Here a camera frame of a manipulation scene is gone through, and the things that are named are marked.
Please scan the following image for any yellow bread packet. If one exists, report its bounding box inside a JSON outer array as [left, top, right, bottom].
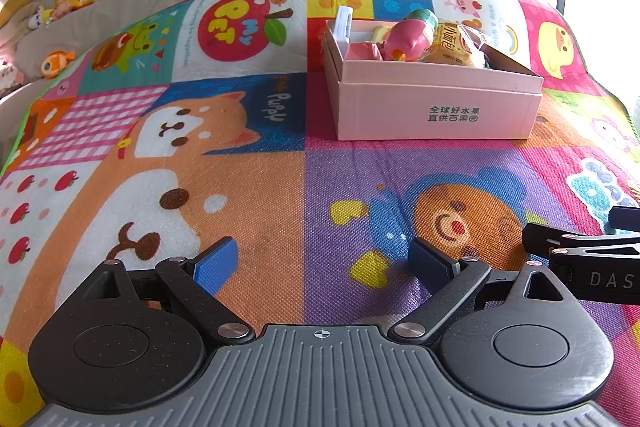
[[422, 22, 488, 68]]

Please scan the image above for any orange fish plush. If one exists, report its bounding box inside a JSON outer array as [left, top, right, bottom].
[[39, 50, 76, 80]]

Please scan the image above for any colourful printed blanket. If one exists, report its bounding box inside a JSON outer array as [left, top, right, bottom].
[[0, 0, 640, 427]]

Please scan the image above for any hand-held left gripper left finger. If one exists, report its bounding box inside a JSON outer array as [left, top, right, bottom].
[[75, 236, 257, 344]]

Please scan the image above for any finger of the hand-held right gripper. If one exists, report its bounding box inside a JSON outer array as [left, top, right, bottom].
[[608, 205, 640, 234], [521, 222, 640, 259]]

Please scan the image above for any banana plush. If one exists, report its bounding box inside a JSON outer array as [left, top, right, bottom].
[[0, 0, 39, 28]]

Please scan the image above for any white duck plush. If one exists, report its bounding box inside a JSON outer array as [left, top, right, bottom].
[[26, 5, 55, 32]]

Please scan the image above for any white power strip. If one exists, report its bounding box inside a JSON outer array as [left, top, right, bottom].
[[335, 5, 354, 42]]

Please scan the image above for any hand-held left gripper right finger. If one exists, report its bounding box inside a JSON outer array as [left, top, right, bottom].
[[387, 237, 582, 344]]

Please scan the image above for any pink cardboard box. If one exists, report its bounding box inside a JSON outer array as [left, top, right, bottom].
[[322, 17, 545, 142]]

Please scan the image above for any teal duck toy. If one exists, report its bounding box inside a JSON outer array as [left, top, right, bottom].
[[409, 8, 440, 28]]

